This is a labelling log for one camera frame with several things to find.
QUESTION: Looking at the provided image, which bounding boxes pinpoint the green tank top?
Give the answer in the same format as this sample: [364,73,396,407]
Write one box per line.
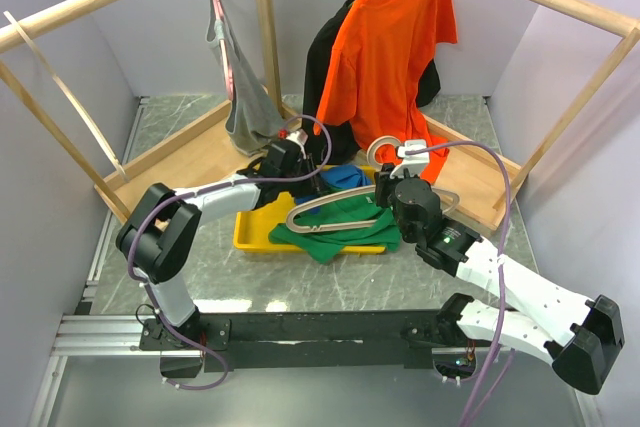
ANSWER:
[268,194,402,263]

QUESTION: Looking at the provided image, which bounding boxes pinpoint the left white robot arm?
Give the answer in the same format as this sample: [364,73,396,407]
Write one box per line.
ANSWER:
[116,139,319,349]

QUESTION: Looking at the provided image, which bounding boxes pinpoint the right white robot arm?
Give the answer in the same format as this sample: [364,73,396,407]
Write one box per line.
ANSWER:
[375,164,624,395]

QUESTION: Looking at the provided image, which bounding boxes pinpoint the grey tank top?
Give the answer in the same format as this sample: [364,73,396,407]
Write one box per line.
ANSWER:
[206,3,284,156]

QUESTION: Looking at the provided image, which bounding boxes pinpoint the pink hanger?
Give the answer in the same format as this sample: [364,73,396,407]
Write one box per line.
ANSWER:
[208,0,235,101]

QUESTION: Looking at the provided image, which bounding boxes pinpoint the black shirt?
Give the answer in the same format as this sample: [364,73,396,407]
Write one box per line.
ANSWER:
[302,0,441,164]

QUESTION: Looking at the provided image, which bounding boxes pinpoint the blue shirt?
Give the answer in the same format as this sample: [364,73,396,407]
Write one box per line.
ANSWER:
[320,165,373,194]

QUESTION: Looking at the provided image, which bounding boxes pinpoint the right wooden clothes rack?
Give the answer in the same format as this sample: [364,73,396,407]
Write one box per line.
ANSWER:
[436,0,639,235]

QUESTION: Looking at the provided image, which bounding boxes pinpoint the wooden clothes rack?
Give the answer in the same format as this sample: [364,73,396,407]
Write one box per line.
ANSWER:
[1,0,293,221]
[436,0,639,235]

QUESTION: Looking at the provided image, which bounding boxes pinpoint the yellow plastic tray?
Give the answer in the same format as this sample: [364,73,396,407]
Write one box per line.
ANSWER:
[233,163,388,256]

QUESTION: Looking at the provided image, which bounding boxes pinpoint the left wooden clothes rack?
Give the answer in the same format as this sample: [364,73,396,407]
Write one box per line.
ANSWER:
[1,0,293,221]

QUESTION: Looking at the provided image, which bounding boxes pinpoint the orange t-shirt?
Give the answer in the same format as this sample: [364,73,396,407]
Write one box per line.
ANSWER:
[316,0,457,183]

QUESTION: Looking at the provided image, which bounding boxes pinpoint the black base bar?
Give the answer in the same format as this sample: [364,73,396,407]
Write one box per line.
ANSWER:
[139,293,472,379]

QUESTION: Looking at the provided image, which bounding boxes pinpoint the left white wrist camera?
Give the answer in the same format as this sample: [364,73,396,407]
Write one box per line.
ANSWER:
[278,128,308,158]

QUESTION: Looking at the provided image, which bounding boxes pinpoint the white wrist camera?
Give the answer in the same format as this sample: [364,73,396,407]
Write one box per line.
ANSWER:
[278,128,308,158]
[390,139,430,179]

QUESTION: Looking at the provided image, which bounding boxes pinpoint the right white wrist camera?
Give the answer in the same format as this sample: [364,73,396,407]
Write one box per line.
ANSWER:
[390,139,430,179]

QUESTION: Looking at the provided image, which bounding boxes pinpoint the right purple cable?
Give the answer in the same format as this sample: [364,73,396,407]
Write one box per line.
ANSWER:
[404,140,513,427]

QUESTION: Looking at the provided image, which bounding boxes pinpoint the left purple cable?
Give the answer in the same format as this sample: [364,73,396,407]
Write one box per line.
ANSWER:
[126,114,333,293]

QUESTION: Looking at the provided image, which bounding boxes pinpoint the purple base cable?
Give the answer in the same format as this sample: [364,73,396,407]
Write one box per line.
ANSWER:
[149,341,232,392]

